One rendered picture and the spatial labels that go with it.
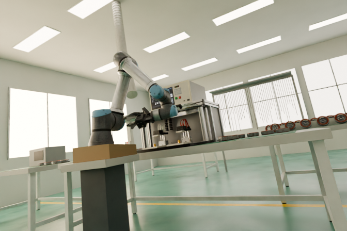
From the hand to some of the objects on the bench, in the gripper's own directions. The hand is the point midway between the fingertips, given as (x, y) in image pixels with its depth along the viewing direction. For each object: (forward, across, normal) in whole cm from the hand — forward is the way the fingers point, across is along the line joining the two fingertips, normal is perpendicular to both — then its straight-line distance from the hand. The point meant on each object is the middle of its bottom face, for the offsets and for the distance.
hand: (126, 121), depth 144 cm
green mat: (-81, +52, +12) cm, 97 cm away
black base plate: (-13, +47, +16) cm, 51 cm away
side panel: (-56, +68, +33) cm, 94 cm away
